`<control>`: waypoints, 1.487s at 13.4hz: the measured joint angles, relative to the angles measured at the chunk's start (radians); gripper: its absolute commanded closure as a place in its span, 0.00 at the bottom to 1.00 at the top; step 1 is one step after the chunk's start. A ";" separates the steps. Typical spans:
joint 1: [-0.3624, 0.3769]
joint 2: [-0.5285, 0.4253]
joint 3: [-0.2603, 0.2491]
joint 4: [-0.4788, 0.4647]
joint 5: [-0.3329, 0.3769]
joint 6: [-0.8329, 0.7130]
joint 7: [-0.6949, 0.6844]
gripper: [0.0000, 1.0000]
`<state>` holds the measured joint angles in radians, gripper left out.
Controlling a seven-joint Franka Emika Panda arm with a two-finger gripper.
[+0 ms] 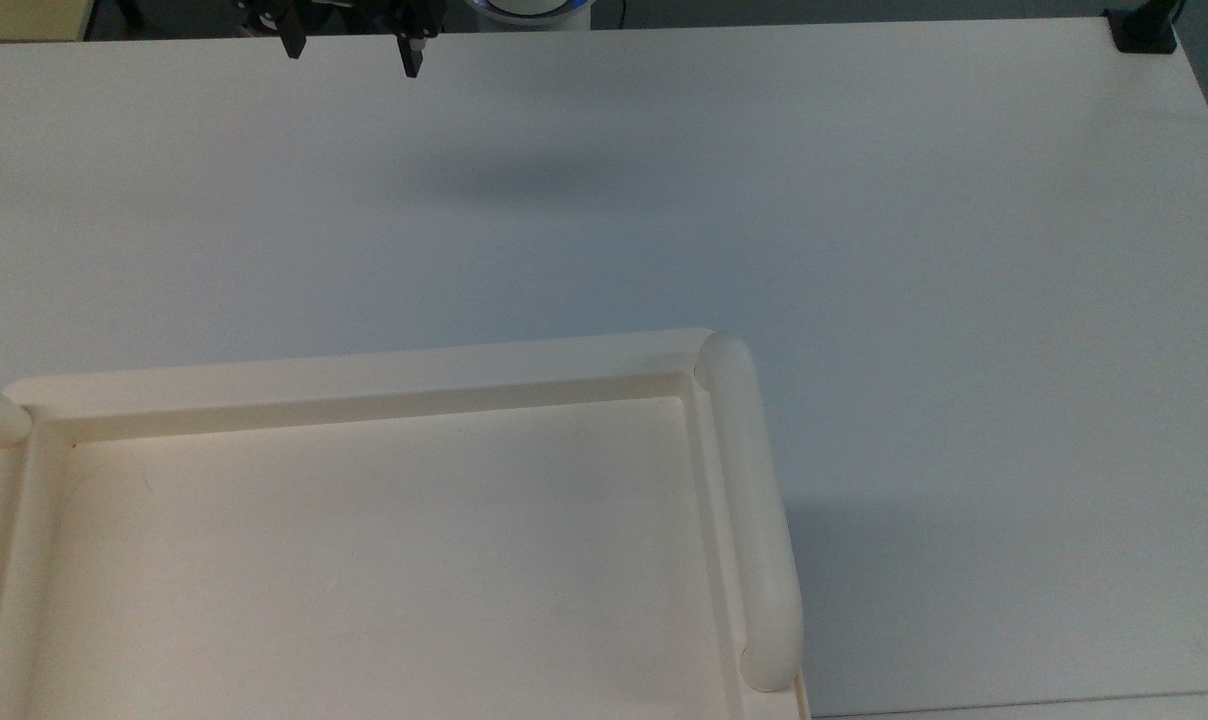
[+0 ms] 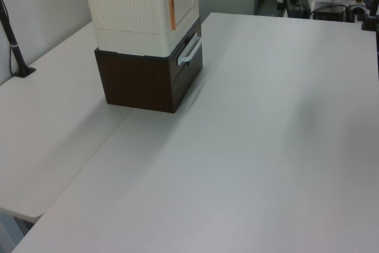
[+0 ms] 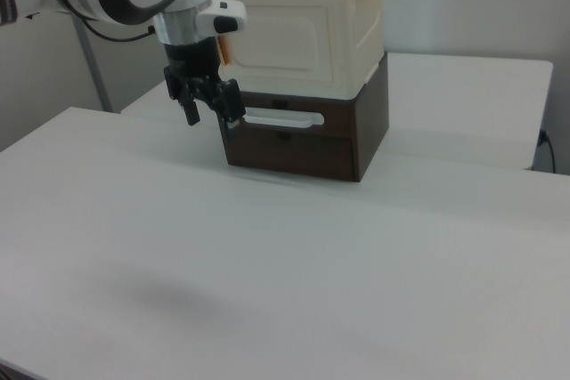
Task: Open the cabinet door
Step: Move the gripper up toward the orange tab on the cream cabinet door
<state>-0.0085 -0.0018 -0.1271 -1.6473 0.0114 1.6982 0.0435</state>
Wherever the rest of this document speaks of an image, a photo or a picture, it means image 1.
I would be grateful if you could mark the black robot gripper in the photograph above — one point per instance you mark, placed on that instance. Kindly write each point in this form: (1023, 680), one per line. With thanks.
(349, 12)

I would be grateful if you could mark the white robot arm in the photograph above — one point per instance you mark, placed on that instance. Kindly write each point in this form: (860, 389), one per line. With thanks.
(529, 8)

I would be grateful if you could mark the cream plastic cabinet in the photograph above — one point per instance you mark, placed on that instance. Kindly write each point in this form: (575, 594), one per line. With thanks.
(384, 560)

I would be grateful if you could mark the light wooden desk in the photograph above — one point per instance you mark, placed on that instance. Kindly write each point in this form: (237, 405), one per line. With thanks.
(19, 18)

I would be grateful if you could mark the black table clamp mount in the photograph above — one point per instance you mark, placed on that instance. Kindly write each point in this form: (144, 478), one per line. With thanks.
(1142, 34)

